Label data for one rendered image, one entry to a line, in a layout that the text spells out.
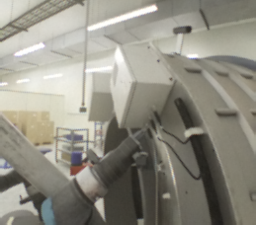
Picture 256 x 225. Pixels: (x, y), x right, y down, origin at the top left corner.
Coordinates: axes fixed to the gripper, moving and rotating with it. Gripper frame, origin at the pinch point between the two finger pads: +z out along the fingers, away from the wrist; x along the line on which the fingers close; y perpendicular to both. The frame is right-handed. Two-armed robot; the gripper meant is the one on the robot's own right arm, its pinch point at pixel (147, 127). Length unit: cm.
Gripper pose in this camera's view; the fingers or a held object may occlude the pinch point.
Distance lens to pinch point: 56.9
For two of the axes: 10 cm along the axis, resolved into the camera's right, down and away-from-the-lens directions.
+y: 5.6, 4.3, -7.0
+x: -2.9, -6.9, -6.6
